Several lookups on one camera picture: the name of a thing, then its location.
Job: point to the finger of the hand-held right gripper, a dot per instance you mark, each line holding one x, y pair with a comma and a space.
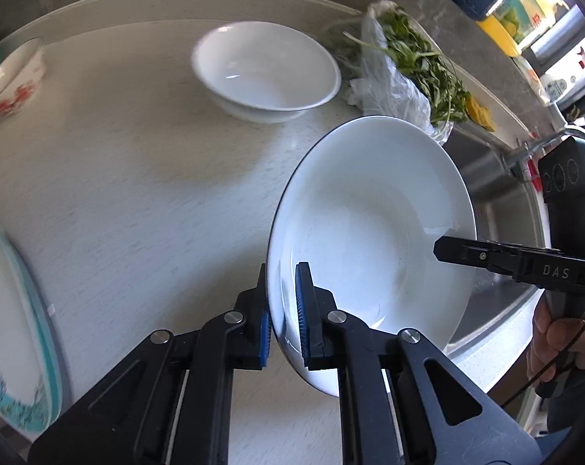
476, 254

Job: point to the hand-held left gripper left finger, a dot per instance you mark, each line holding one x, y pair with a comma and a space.
264, 334

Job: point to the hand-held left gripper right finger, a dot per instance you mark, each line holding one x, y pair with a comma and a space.
304, 315

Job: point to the large white bowl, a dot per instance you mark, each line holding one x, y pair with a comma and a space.
379, 203

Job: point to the small white bowl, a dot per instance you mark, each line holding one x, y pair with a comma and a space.
265, 68

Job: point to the teal floral plate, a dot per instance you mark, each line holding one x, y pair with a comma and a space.
11, 324

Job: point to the red patterned small bowl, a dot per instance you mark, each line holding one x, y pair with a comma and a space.
16, 92

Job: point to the person's right hand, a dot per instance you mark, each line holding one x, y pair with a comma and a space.
539, 348

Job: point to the steel sink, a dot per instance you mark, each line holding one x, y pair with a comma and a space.
496, 203

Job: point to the steel faucet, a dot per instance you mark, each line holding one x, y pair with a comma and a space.
520, 155

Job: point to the yellow sponge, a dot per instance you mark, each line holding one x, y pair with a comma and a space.
480, 112

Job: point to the dark framed window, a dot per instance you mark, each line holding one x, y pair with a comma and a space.
578, 24

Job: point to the yellow detergent bottle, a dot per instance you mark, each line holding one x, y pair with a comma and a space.
505, 29

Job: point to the plastic bag of greens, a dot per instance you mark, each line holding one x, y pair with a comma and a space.
418, 58

